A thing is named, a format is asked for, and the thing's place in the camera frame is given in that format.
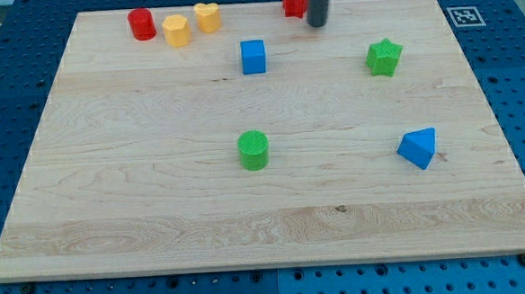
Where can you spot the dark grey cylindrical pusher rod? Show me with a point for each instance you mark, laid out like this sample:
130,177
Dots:
317,11

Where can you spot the red star block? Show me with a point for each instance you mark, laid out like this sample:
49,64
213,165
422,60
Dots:
294,8

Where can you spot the blue cube block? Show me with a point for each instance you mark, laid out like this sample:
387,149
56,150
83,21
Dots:
253,57

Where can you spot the green star block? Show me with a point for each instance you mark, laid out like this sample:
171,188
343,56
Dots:
383,57

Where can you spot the yellow heart block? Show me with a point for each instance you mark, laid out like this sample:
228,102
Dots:
207,16

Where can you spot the yellow hexagon block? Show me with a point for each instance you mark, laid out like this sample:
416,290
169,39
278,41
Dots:
177,32

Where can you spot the white fiducial marker tag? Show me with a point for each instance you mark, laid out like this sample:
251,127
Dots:
465,16

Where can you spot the wooden board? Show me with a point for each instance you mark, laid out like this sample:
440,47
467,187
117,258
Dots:
135,170

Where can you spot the green cylinder block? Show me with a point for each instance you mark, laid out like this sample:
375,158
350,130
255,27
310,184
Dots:
253,149

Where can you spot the blue triangular prism block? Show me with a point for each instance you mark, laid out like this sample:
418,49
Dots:
418,147

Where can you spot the red cylinder block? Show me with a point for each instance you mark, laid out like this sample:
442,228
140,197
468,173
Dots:
142,24

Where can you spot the black bolt front left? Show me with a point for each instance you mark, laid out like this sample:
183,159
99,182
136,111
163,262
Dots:
27,288

